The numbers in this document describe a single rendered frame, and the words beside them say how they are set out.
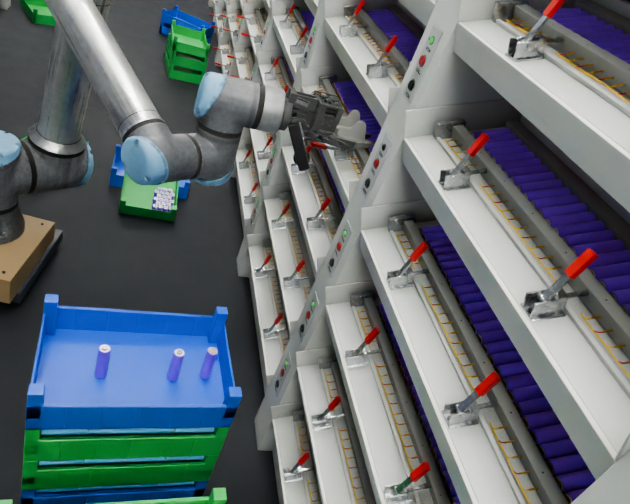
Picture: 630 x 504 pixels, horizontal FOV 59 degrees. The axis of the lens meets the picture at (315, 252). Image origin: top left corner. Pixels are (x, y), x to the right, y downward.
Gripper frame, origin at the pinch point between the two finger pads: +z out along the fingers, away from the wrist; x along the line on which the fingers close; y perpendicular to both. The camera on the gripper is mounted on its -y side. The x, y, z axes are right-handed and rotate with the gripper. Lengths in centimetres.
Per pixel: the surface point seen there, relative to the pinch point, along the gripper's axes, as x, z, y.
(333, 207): 6.7, 1.6, -21.9
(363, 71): 6.2, -4.0, 12.7
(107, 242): 53, -52, -80
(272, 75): 99, -3, -25
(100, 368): -44, -47, -28
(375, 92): -4.9, -4.3, 12.6
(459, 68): -24.1, -0.4, 25.8
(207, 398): -47, -29, -31
